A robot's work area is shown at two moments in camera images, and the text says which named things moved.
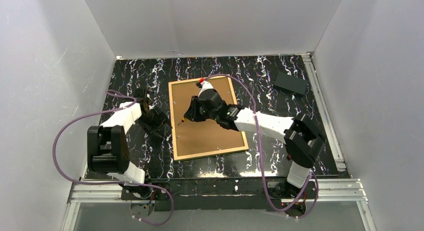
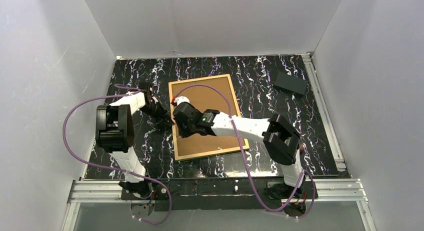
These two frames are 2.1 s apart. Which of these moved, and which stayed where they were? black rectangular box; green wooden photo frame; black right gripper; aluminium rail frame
Moved: black right gripper
Stayed: green wooden photo frame; aluminium rail frame; black rectangular box
